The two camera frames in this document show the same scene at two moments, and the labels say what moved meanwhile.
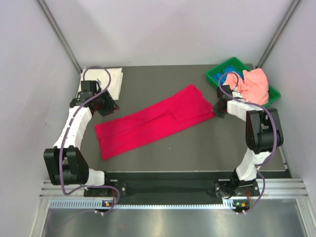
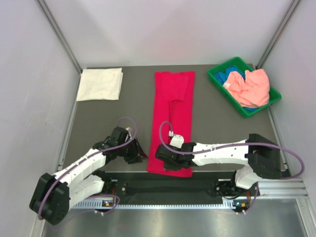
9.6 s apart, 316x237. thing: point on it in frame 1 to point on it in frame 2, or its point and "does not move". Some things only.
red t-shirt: (187, 104) to (172, 115)
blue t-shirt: (230, 68) does not move
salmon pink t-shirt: (254, 86) does not move
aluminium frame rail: (289, 188) does not move
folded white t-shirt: (101, 77) does not move
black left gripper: (110, 106) to (137, 153)
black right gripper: (221, 114) to (168, 167)
